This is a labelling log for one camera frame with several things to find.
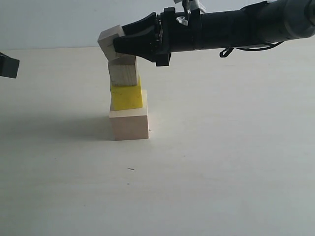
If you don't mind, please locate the medium wooden cube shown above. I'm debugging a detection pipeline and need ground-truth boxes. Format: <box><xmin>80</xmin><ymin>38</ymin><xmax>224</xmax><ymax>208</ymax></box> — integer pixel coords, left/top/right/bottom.
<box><xmin>108</xmin><ymin>56</ymin><xmax>138</xmax><ymax>87</ymax></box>

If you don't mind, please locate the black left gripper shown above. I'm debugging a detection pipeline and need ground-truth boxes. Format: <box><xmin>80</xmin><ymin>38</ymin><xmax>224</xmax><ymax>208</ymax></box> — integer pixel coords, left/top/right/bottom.
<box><xmin>0</xmin><ymin>53</ymin><xmax>20</xmax><ymax>79</ymax></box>

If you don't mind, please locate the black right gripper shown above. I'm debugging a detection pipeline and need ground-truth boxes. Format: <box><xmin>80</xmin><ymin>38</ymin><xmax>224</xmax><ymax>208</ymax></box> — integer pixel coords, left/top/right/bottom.
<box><xmin>113</xmin><ymin>7</ymin><xmax>202</xmax><ymax>66</ymax></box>

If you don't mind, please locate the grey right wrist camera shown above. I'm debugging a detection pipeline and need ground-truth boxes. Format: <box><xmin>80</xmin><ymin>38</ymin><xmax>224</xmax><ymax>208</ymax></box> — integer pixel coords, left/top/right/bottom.
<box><xmin>173</xmin><ymin>0</ymin><xmax>206</xmax><ymax>26</ymax></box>

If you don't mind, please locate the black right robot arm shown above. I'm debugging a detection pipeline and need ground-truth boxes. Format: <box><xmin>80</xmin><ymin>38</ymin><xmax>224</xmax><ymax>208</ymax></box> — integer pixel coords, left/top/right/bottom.
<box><xmin>113</xmin><ymin>0</ymin><xmax>315</xmax><ymax>66</ymax></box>

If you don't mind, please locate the yellow cube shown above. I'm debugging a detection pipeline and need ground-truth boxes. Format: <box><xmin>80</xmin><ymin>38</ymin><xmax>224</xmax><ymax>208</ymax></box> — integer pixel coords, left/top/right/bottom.
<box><xmin>110</xmin><ymin>76</ymin><xmax>143</xmax><ymax>111</ymax></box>

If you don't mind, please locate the small wooden cube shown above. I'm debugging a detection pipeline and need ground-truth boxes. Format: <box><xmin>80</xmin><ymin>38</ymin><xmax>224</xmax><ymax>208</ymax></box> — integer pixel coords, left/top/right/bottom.
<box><xmin>97</xmin><ymin>25</ymin><xmax>127</xmax><ymax>61</ymax></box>

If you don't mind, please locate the large light wooden cube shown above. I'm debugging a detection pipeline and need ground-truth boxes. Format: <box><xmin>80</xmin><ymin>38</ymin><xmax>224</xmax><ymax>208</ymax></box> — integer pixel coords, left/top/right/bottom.
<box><xmin>109</xmin><ymin>89</ymin><xmax>149</xmax><ymax>141</ymax></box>

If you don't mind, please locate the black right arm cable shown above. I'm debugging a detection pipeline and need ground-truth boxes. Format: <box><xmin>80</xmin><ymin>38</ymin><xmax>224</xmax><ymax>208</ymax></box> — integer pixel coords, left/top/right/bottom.
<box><xmin>219</xmin><ymin>41</ymin><xmax>284</xmax><ymax>59</ymax></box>

